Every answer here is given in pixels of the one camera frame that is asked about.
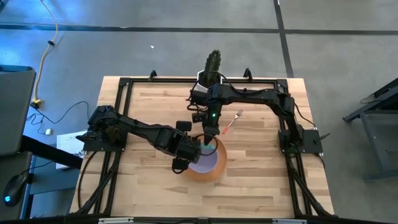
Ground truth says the white paper sheet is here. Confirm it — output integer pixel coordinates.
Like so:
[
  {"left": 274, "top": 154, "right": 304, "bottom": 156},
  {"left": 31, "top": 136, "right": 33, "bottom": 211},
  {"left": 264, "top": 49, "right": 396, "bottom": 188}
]
[{"left": 55, "top": 129, "right": 88, "bottom": 170}]

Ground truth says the lavender bowl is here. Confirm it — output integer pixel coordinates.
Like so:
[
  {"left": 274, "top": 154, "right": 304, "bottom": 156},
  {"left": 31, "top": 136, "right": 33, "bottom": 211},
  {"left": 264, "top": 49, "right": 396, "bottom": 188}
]
[{"left": 187, "top": 141, "right": 220, "bottom": 175}]

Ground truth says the fork with orange handle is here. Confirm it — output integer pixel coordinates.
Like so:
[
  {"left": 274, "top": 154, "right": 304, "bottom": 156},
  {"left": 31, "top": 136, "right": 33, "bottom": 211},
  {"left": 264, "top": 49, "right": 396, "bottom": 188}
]
[{"left": 221, "top": 109, "right": 244, "bottom": 136}]

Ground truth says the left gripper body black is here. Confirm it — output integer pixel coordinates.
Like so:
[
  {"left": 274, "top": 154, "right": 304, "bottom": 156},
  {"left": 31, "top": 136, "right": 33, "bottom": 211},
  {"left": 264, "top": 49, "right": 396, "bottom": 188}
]
[{"left": 174, "top": 137, "right": 203, "bottom": 164}]

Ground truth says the yellow cable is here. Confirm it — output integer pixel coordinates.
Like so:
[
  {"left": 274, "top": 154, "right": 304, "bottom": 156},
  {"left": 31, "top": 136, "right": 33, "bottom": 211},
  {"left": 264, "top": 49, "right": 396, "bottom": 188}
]
[{"left": 30, "top": 0, "right": 59, "bottom": 109}]

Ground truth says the green cactus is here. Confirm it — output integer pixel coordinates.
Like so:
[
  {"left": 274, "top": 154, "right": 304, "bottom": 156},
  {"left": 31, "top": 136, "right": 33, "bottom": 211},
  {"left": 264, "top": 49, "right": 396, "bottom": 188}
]
[{"left": 203, "top": 49, "right": 223, "bottom": 88}]

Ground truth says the black floor cable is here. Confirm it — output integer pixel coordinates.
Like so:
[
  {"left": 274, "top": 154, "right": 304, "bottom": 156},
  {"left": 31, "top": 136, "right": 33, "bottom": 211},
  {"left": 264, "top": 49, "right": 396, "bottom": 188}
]
[{"left": 27, "top": 100, "right": 91, "bottom": 135}]

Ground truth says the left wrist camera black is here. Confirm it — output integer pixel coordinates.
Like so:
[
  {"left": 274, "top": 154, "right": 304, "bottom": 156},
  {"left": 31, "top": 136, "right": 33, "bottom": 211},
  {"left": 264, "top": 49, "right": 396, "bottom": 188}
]
[{"left": 172, "top": 157, "right": 190, "bottom": 174}]

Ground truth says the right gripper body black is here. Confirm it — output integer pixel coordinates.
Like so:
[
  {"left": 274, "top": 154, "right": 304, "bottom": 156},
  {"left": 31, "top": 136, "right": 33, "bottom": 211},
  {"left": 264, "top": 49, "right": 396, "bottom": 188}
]
[{"left": 203, "top": 101, "right": 222, "bottom": 137}]

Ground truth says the white square plant pot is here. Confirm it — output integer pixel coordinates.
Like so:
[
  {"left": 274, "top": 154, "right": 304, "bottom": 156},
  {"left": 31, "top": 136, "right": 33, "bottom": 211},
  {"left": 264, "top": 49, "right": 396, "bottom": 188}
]
[{"left": 197, "top": 69, "right": 224, "bottom": 91}]

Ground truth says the grey side desk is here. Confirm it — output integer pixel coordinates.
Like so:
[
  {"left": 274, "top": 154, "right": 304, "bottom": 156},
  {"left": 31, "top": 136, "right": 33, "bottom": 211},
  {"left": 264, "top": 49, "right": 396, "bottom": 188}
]
[{"left": 0, "top": 64, "right": 37, "bottom": 157}]

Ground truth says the orange plate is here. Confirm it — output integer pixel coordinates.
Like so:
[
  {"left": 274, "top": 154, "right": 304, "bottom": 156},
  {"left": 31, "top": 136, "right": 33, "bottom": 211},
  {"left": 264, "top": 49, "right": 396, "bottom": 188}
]
[{"left": 181, "top": 133, "right": 228, "bottom": 184}]

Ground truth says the black computer mouse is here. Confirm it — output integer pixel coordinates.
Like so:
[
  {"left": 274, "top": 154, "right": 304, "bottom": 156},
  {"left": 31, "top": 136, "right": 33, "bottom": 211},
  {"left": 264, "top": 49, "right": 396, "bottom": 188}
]
[{"left": 2, "top": 172, "right": 29, "bottom": 207}]

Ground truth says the black metal table frame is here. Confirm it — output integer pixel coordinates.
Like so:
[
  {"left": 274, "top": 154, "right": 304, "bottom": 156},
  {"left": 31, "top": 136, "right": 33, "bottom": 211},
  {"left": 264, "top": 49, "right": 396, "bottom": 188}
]
[{"left": 68, "top": 68, "right": 336, "bottom": 219}]

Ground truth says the black metal cart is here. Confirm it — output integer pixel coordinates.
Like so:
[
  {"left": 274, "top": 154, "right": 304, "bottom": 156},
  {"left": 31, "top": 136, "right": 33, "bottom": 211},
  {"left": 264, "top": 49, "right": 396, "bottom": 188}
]
[{"left": 343, "top": 77, "right": 398, "bottom": 182}]

